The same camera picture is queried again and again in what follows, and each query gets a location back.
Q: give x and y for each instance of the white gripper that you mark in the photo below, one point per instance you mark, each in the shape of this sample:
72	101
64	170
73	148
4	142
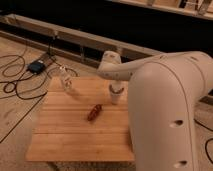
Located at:
116	87

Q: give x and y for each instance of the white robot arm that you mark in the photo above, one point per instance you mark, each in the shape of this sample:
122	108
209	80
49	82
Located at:
162	94

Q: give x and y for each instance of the white ceramic cup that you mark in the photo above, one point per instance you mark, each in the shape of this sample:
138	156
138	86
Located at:
115	97

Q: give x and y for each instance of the clear glass cup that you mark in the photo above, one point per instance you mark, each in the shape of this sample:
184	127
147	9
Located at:
65	78

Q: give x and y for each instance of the red-brown toy sausage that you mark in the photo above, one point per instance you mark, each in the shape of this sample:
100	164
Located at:
94	112

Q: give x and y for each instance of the wooden table board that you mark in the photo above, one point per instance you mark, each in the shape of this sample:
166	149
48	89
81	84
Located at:
63	133

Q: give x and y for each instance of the dark blue power adapter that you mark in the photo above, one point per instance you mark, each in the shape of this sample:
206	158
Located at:
36	67

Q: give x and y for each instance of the wooden shelf frame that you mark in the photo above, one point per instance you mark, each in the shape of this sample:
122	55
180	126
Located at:
140	30

